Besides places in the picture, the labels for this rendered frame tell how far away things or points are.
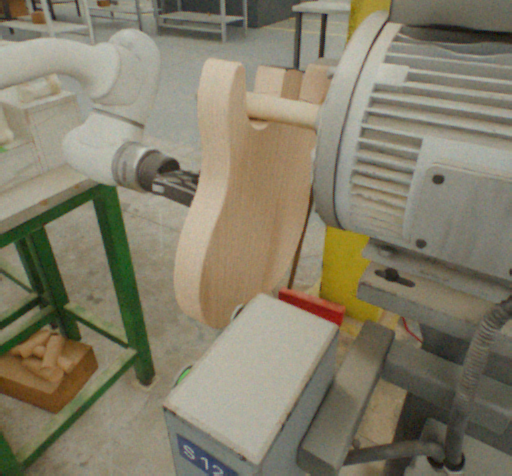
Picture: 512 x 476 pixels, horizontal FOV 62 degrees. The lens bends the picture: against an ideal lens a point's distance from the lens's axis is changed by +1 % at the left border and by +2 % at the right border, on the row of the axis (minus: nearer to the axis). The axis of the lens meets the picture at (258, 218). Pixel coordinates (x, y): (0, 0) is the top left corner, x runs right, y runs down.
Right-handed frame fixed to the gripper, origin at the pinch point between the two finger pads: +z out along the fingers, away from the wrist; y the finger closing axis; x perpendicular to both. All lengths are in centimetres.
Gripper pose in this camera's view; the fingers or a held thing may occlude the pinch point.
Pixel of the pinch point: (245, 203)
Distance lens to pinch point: 69.7
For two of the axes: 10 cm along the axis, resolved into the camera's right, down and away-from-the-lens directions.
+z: 8.6, 3.0, -4.3
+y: -5.0, 2.3, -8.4
